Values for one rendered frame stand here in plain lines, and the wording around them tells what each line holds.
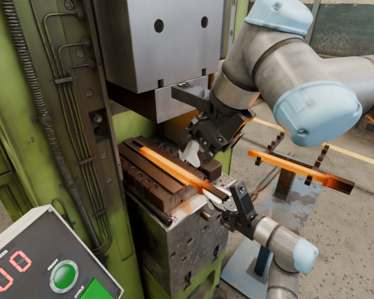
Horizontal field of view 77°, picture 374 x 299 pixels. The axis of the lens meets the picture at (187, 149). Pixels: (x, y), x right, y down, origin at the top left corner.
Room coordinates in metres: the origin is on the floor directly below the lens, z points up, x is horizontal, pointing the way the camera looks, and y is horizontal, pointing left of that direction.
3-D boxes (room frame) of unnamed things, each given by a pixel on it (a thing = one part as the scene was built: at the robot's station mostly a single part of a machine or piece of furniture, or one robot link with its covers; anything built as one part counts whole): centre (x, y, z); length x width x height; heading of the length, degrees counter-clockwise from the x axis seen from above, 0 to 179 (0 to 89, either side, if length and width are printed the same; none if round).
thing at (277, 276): (0.37, -0.27, 0.90); 0.11 x 0.08 x 0.11; 157
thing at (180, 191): (0.80, 0.15, 0.96); 0.42 x 0.20 x 0.09; 44
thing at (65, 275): (0.26, 0.24, 1.09); 0.05 x 0.03 x 0.04; 134
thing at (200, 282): (0.84, 0.12, 0.23); 0.55 x 0.37 x 0.47; 44
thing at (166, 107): (0.80, 0.15, 1.32); 0.42 x 0.20 x 0.10; 44
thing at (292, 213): (0.90, -0.49, 0.70); 0.40 x 0.30 x 0.02; 142
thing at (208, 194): (0.56, -0.08, 0.99); 0.09 x 0.03 x 0.06; 47
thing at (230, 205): (0.50, -0.17, 0.99); 0.12 x 0.08 x 0.09; 44
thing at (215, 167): (0.81, -0.08, 0.95); 0.12 x 0.08 x 0.06; 44
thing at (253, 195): (1.06, -0.48, 0.71); 0.60 x 0.04 x 0.01; 138
